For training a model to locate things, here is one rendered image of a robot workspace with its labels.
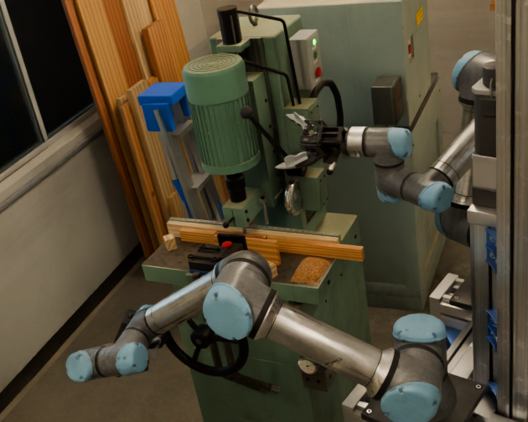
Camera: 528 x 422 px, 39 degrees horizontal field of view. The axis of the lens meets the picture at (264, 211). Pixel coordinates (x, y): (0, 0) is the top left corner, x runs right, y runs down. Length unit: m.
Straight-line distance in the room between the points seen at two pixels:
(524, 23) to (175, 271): 1.33
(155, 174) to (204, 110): 1.63
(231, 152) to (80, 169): 1.69
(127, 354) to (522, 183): 0.97
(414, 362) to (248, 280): 0.39
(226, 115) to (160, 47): 1.88
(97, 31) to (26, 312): 1.31
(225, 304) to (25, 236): 1.98
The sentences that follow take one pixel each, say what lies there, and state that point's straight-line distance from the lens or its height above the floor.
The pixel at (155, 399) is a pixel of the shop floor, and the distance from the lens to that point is 3.27.
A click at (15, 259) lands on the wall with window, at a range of 3.41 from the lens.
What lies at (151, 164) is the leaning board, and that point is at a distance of 3.68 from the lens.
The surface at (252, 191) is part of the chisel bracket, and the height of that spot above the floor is 1.07.
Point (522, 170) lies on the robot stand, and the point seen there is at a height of 1.40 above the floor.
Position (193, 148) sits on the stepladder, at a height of 0.87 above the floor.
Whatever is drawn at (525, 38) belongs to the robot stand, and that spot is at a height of 1.67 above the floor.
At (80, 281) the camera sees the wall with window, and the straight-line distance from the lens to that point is 3.78.
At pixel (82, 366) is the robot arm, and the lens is 1.90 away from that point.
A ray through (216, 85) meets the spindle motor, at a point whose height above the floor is 1.47.
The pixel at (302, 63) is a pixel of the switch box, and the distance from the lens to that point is 2.31.
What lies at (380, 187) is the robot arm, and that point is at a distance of 1.91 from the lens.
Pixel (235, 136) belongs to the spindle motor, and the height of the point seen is 1.31.
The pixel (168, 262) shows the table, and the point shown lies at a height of 0.90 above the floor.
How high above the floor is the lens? 2.12
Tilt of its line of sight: 29 degrees down
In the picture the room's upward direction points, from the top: 10 degrees counter-clockwise
